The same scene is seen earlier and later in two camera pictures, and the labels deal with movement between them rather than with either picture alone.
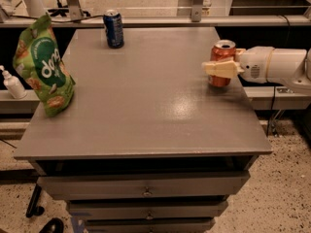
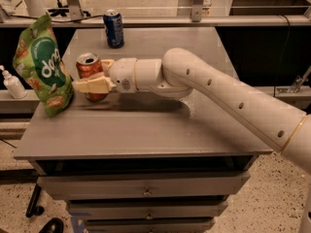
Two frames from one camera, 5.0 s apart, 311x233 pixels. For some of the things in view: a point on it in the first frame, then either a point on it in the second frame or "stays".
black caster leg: [33, 209] stays
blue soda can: [114, 26] stays
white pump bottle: [14, 84] stays
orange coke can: [222, 50] to [89, 64]
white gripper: [255, 64] to [123, 73]
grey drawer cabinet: [148, 144] stays
